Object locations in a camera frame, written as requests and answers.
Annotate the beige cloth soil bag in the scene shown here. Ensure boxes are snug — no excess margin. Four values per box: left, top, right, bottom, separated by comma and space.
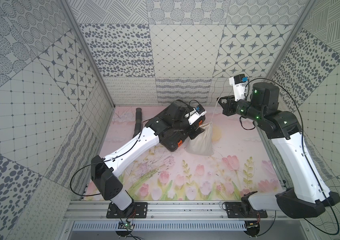
186, 122, 214, 156

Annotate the beige bag drawstring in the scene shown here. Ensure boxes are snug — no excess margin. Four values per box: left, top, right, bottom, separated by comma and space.
201, 99, 219, 128

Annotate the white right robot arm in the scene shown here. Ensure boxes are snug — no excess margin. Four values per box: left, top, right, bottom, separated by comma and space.
217, 82, 340, 219

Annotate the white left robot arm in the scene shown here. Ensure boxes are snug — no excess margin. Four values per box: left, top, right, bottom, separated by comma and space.
90, 100, 207, 213

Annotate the black plastic tool case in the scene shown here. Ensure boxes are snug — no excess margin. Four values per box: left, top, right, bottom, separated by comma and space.
145, 100, 206, 152

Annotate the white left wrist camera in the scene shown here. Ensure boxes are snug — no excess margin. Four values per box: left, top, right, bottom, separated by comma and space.
185, 107, 207, 126

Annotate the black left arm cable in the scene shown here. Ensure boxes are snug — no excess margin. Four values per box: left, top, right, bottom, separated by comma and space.
69, 128, 143, 198

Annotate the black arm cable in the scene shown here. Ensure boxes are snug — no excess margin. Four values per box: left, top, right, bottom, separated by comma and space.
69, 128, 143, 198
238, 77, 340, 236

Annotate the black corrugated hose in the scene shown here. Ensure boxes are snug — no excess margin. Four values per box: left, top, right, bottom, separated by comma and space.
132, 107, 143, 138

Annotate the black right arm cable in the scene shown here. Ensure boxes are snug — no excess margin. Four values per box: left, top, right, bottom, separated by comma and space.
238, 77, 340, 236

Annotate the aluminium mounting rail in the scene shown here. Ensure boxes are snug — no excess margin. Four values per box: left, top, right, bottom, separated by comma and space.
63, 201, 300, 233

